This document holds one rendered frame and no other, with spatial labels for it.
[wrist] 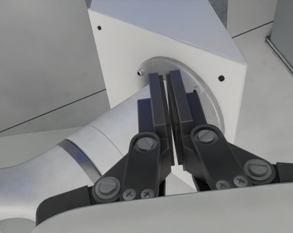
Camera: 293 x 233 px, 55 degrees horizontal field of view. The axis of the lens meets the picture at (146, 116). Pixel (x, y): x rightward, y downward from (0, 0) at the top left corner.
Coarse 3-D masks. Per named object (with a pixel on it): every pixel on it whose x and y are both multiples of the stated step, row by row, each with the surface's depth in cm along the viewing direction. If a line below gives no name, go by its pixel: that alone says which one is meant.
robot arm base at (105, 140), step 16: (144, 64) 46; (160, 64) 43; (176, 64) 40; (144, 80) 49; (192, 80) 40; (144, 96) 41; (208, 96) 39; (112, 112) 40; (128, 112) 39; (208, 112) 41; (96, 128) 37; (112, 128) 37; (128, 128) 37; (80, 144) 35; (96, 144) 35; (112, 144) 35; (128, 144) 36; (96, 160) 34; (112, 160) 35
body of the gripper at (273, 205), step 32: (192, 192) 9; (224, 192) 8; (256, 192) 8; (288, 192) 8; (64, 224) 8; (96, 224) 8; (128, 224) 8; (160, 224) 8; (192, 224) 7; (224, 224) 7; (256, 224) 7; (288, 224) 7
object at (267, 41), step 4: (268, 40) 165; (268, 44) 166; (272, 44) 161; (272, 48) 162; (276, 48) 157; (276, 52) 157; (276, 56) 157; (280, 56) 153; (280, 60) 153; (284, 60) 149; (284, 64) 149; (288, 64) 145; (288, 68) 146; (292, 68) 142; (288, 72) 146; (292, 72) 143; (292, 76) 143
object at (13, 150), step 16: (80, 128) 207; (0, 144) 204; (16, 144) 202; (32, 144) 200; (48, 144) 198; (0, 160) 192; (16, 160) 190; (0, 224) 156; (16, 224) 155; (32, 224) 153
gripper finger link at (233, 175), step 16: (208, 128) 11; (192, 144) 11; (208, 144) 10; (224, 144) 10; (208, 160) 10; (224, 160) 10; (192, 176) 12; (208, 176) 9; (224, 176) 9; (240, 176) 9
